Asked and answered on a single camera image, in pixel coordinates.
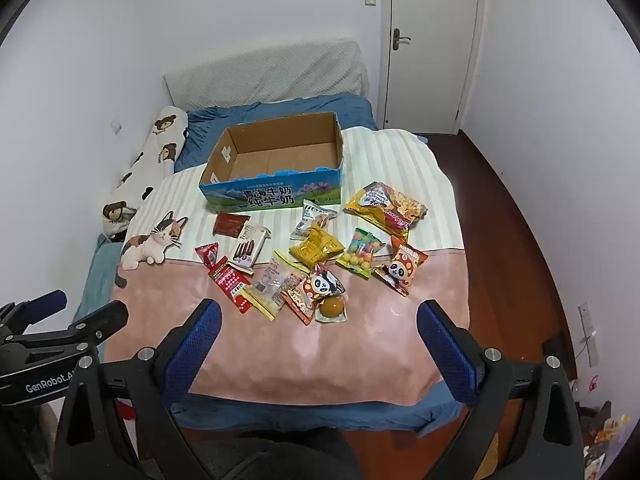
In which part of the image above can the dark red snack packet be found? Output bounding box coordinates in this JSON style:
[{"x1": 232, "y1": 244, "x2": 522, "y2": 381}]
[{"x1": 212, "y1": 211, "x2": 251, "y2": 237}]

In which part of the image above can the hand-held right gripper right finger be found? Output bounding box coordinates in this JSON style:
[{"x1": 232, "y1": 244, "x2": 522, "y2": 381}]
[{"x1": 416, "y1": 300, "x2": 586, "y2": 480}]

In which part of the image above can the blue pillow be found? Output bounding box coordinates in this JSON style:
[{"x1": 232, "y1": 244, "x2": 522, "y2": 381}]
[{"x1": 175, "y1": 105, "x2": 261, "y2": 171}]

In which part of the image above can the colourful candy ball packet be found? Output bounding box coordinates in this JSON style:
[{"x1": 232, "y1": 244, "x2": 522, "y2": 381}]
[{"x1": 336, "y1": 227, "x2": 387, "y2": 278}]

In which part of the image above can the clear yellow-edged snack packet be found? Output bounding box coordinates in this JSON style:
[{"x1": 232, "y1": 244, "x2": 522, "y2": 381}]
[{"x1": 239, "y1": 250, "x2": 310, "y2": 321}]

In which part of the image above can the white bear print pillow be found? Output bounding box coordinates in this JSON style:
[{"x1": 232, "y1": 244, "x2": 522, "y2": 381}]
[{"x1": 101, "y1": 105, "x2": 189, "y2": 241}]

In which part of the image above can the blue bed sheet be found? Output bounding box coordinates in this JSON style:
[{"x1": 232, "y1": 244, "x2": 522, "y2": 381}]
[{"x1": 75, "y1": 95, "x2": 466, "y2": 436}]

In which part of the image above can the yellow snack packet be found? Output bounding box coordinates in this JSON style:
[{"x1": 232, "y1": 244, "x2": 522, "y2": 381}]
[{"x1": 288, "y1": 226, "x2": 346, "y2": 270}]

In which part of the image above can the orange panda snack packet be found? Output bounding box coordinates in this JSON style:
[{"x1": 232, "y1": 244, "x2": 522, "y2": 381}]
[
  {"x1": 373, "y1": 236, "x2": 430, "y2": 297},
  {"x1": 281, "y1": 262, "x2": 347, "y2": 325}
]

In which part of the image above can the striped pink blanket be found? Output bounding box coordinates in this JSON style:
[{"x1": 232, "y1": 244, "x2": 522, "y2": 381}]
[{"x1": 112, "y1": 127, "x2": 471, "y2": 406}]

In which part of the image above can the calico cat plush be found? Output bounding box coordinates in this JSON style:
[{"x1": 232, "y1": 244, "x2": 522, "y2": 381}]
[{"x1": 116, "y1": 211, "x2": 189, "y2": 288}]

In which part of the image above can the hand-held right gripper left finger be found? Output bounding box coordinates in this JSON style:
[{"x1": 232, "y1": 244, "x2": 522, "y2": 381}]
[{"x1": 52, "y1": 299, "x2": 223, "y2": 480}]

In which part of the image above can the large yellow chips bag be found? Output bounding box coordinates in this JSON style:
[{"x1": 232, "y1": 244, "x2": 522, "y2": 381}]
[{"x1": 344, "y1": 181, "x2": 429, "y2": 242}]

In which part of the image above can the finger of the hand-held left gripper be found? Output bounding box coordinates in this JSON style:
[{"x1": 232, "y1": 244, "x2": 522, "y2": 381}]
[
  {"x1": 0, "y1": 301, "x2": 130, "y2": 377},
  {"x1": 0, "y1": 289, "x2": 68, "y2": 332}
]

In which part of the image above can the orange jelly cup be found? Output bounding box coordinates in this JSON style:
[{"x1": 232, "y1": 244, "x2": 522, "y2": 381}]
[{"x1": 315, "y1": 296, "x2": 348, "y2": 323}]

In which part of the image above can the white chocolate stick box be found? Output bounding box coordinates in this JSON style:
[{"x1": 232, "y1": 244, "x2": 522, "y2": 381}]
[{"x1": 227, "y1": 223, "x2": 273, "y2": 267}]

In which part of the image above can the white door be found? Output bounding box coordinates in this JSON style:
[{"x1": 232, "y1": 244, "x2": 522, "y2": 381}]
[{"x1": 385, "y1": 0, "x2": 483, "y2": 128}]

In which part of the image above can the small red triangular packet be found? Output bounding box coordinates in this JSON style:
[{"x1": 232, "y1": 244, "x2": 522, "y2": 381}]
[{"x1": 195, "y1": 241, "x2": 221, "y2": 268}]

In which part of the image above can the blue printed cardboard box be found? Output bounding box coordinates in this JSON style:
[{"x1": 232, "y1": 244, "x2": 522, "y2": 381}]
[{"x1": 198, "y1": 111, "x2": 346, "y2": 213}]

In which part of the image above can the white wall outlet strip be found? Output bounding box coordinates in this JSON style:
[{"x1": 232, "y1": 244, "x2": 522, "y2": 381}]
[{"x1": 577, "y1": 302, "x2": 600, "y2": 366}]

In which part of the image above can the small white snack packet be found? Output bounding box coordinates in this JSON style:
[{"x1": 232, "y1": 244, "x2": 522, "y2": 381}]
[{"x1": 290, "y1": 199, "x2": 337, "y2": 241}]

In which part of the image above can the grey padded headboard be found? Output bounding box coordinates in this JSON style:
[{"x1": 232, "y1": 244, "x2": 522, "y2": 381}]
[{"x1": 164, "y1": 39, "x2": 370, "y2": 111}]

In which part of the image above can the floor clutter pile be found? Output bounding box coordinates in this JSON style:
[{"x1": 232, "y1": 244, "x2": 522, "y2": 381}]
[{"x1": 575, "y1": 375, "x2": 631, "y2": 471}]

